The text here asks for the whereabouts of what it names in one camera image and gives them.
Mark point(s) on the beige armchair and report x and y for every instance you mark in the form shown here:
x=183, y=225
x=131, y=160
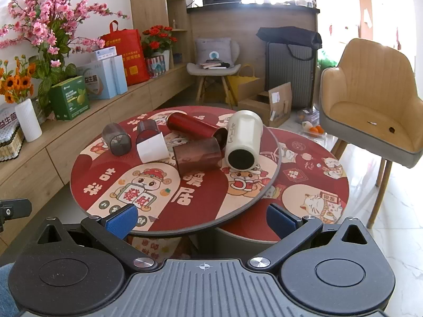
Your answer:
x=366, y=112

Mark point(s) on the red metal tumbler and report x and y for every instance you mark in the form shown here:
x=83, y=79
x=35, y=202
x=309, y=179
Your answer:
x=193, y=126

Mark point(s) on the green box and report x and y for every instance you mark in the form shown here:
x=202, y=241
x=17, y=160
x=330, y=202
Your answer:
x=69, y=99

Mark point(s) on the grey cushion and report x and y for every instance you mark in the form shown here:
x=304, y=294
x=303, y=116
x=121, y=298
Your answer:
x=213, y=51

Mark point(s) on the yellow paper bag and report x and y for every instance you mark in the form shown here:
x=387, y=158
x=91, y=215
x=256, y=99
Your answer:
x=239, y=86

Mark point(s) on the low round red printed table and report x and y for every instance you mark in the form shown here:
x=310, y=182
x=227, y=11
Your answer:
x=307, y=185

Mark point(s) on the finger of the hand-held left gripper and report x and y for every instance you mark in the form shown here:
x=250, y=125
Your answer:
x=15, y=208

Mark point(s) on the glass cups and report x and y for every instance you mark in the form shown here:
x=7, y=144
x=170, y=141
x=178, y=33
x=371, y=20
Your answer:
x=305, y=2

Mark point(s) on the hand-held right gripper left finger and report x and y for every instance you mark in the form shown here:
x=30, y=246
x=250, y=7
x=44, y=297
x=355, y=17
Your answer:
x=120, y=221

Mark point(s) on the long wooden cabinet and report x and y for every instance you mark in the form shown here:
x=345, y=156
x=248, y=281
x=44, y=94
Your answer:
x=66, y=145

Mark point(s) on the white cup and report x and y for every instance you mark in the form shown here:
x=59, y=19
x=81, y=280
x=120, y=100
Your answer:
x=150, y=148

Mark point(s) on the black bag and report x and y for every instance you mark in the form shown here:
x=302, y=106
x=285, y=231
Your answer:
x=287, y=34

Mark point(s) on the small flat white box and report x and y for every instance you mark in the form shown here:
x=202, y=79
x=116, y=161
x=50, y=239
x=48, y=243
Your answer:
x=105, y=53

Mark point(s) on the person's leg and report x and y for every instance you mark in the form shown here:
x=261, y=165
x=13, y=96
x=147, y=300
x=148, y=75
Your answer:
x=6, y=290

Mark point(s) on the large round red printed table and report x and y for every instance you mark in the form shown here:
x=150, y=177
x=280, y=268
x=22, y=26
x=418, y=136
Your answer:
x=198, y=191

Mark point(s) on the red rose plant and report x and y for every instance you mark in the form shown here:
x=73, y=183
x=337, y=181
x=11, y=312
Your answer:
x=158, y=38

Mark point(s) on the wooden shelf unit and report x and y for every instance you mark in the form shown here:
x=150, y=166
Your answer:
x=155, y=6

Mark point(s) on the small dark translucent cup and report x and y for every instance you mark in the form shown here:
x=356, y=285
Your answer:
x=146, y=130

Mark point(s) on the blue red printed box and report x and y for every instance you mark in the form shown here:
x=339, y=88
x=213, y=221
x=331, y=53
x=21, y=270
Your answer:
x=154, y=66

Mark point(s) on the open cardboard box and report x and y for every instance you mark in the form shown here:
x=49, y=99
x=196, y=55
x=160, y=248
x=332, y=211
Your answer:
x=264, y=105

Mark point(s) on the orange sunflower bouquet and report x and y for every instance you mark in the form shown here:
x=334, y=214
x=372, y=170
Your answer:
x=16, y=82

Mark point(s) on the grey shell chair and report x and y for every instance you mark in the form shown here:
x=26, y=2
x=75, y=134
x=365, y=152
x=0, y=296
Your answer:
x=211, y=72

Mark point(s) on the cream tumbler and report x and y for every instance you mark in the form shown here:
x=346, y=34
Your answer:
x=244, y=135

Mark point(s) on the grey translucent cup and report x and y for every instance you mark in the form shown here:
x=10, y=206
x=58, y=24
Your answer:
x=116, y=139

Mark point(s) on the wooden counter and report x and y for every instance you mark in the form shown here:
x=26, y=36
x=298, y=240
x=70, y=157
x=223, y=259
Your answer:
x=251, y=16

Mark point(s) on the brown translucent cup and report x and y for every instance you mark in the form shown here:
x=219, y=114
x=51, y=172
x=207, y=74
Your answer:
x=197, y=159

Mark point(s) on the white and blue box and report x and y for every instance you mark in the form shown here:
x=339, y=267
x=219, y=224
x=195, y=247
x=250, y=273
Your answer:
x=105, y=77

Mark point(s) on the red tote bag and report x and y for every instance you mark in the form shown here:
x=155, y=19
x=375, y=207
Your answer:
x=127, y=52

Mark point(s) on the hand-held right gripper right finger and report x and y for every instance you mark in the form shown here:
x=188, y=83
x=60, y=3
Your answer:
x=281, y=221

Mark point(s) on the grey suitcase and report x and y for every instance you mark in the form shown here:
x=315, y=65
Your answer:
x=287, y=76

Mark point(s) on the oranges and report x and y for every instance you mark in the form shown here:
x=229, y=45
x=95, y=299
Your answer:
x=316, y=130

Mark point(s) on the pink blossom branches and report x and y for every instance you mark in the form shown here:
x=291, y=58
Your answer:
x=49, y=23

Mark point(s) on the woven tray box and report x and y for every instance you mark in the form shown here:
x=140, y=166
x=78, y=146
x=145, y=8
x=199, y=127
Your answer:
x=9, y=138

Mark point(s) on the books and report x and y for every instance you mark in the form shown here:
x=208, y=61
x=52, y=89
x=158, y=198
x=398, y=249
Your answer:
x=213, y=65

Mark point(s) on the white ribbed vase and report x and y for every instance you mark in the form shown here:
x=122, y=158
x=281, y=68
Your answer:
x=28, y=120

